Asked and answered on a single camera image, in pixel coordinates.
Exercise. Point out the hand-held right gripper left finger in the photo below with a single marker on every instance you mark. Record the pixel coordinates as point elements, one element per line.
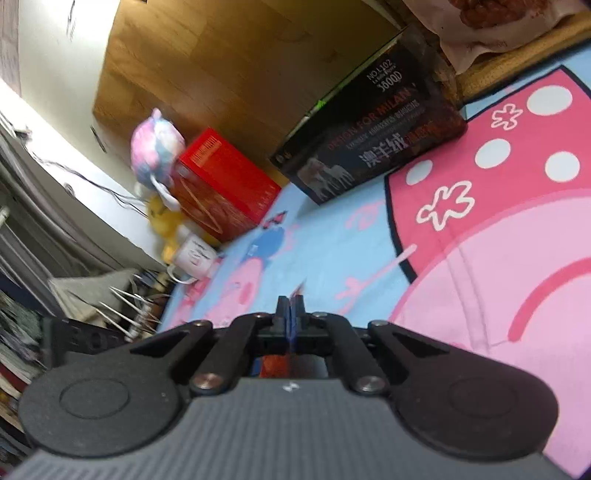
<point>282,318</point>

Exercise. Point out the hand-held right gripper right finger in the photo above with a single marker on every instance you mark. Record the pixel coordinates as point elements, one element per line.
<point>300,318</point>

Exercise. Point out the red snack packet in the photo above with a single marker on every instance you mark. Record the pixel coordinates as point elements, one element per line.
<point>277,367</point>

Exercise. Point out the grey patterned cloth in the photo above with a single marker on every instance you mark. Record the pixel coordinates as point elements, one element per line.
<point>92,290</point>

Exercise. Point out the white router with antennas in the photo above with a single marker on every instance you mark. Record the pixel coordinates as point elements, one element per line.
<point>134,309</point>

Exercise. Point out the pile of books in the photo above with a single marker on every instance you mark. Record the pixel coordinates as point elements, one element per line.
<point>16,350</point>

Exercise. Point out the white enamel mug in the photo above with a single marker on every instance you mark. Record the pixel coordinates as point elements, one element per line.
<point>196,256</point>

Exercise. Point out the grey curtain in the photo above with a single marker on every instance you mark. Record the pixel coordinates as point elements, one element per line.
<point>55,230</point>

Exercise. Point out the yellow plush toy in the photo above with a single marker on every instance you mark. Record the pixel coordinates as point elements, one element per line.
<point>164,221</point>

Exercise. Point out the tall red box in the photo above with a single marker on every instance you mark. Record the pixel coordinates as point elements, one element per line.
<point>221,184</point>

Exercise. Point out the black cardboard box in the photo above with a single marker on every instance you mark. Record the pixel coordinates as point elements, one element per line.
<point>369,138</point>

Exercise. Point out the pink blue plush toy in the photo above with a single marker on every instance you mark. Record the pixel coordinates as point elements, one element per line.
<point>154,147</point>

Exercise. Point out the wooden headboard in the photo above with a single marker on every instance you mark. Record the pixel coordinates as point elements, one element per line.
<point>231,69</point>

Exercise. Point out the large pink snack bag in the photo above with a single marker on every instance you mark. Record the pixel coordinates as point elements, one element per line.
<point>489,27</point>

